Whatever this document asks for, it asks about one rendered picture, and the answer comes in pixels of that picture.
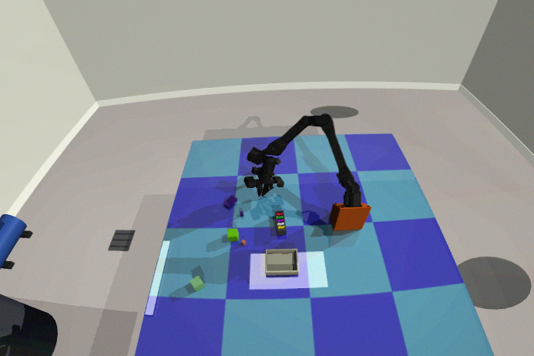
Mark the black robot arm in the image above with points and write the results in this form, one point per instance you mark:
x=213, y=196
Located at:
x=352, y=197

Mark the green cube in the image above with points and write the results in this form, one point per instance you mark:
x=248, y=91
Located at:
x=197, y=283
x=233, y=235

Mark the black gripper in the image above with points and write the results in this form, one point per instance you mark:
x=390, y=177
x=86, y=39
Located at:
x=266, y=179

